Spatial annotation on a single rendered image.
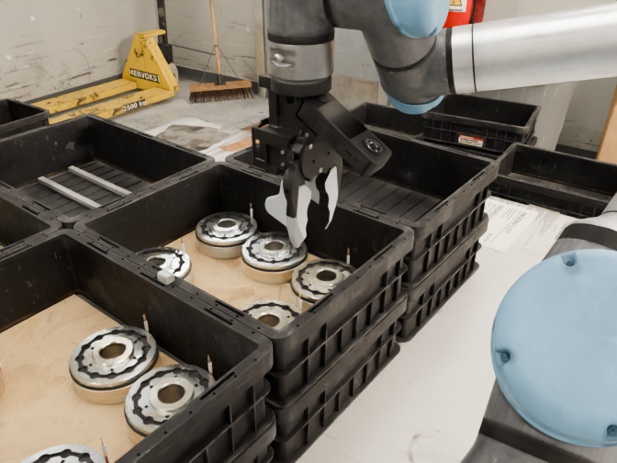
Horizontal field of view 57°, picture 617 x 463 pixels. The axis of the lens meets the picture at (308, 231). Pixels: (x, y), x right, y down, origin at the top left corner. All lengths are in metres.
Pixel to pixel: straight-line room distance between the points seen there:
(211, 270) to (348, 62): 3.14
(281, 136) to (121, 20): 4.24
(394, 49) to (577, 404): 0.39
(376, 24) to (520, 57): 0.17
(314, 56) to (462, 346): 0.55
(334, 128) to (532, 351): 0.36
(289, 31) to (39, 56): 3.91
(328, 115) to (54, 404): 0.46
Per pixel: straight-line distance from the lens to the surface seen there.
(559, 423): 0.40
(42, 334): 0.86
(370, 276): 0.73
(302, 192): 0.69
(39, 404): 0.76
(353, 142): 0.65
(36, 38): 4.47
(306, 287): 0.81
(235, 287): 0.87
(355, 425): 0.85
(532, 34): 0.68
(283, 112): 0.70
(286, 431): 0.75
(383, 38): 0.62
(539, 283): 0.39
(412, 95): 0.70
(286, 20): 0.64
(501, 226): 1.34
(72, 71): 4.64
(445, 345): 0.98
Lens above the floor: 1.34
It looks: 31 degrees down
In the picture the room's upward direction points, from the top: straight up
